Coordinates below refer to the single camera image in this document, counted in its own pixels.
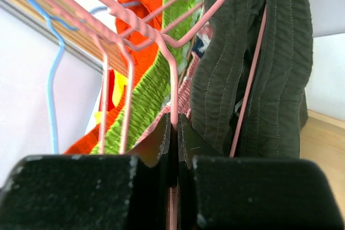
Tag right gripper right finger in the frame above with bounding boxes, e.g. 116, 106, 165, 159
177, 114, 344, 229

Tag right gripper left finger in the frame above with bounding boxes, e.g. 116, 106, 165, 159
1, 114, 171, 229

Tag yellow shorts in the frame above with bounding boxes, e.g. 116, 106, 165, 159
106, 69, 127, 128

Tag dark olive shorts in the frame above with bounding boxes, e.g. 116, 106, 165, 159
191, 0, 313, 158

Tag pink patterned shorts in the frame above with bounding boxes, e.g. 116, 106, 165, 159
134, 24, 214, 150

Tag orange shorts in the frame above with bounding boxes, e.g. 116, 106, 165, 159
65, 0, 162, 154

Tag blue wire hanger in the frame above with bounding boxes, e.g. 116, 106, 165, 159
0, 0, 141, 155

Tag lime green shorts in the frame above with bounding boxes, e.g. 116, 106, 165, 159
105, 0, 202, 154

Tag wooden clothes rack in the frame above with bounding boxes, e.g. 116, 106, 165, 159
1, 0, 344, 208

